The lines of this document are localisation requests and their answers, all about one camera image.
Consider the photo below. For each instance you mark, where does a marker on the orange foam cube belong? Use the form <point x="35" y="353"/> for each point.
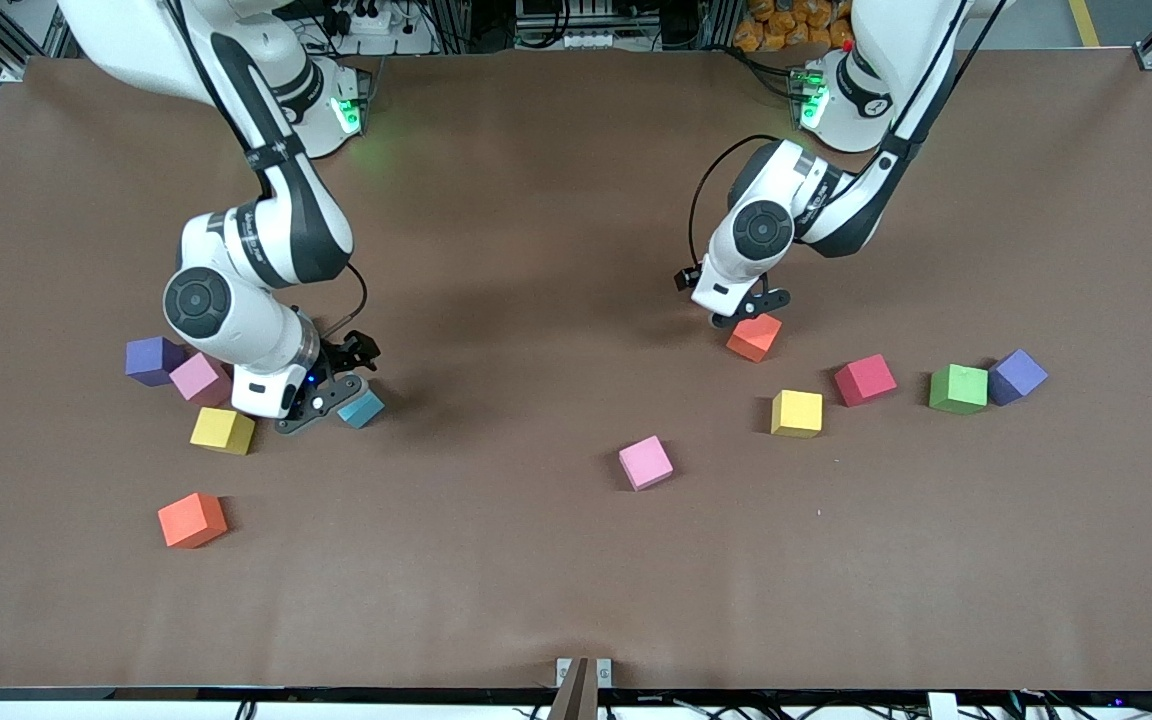
<point x="754" y="340"/>
<point x="192" y="520"/>

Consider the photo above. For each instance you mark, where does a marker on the white socket strip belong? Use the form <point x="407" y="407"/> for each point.
<point x="586" y="42"/>

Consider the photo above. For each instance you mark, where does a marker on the white power strip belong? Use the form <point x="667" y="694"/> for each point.
<point x="376" y="22"/>

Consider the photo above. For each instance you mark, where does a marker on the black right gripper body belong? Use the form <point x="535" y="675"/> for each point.
<point x="339" y="357"/>

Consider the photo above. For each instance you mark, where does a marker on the purple foam cube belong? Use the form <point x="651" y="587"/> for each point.
<point x="1019" y="376"/>
<point x="149" y="360"/>

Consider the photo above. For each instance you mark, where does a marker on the pink foam cube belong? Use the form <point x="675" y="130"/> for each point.
<point x="198" y="380"/>
<point x="646" y="462"/>

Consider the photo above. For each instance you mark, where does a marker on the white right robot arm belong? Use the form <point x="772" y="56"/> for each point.
<point x="236" y="320"/>

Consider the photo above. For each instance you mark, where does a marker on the small white block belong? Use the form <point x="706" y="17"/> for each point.
<point x="941" y="706"/>

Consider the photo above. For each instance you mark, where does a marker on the red foam cube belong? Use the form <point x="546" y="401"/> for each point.
<point x="865" y="379"/>

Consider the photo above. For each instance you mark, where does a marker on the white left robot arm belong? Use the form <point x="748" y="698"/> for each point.
<point x="896" y="40"/>

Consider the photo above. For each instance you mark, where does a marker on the yellow foam cube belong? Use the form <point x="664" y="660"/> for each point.
<point x="222" y="430"/>
<point x="797" y="413"/>

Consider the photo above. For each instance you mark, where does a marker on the bag of orange items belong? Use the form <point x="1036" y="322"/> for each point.
<point x="786" y="25"/>

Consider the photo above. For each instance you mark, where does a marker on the green foam cube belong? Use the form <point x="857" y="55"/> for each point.
<point x="958" y="389"/>

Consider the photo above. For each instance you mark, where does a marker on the brown camera mount post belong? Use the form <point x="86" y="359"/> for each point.
<point x="576" y="700"/>

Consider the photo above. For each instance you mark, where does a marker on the small metal bracket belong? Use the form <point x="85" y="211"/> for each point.
<point x="564" y="672"/>

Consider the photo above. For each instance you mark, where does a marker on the blue foam cube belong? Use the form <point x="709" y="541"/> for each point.
<point x="366" y="408"/>

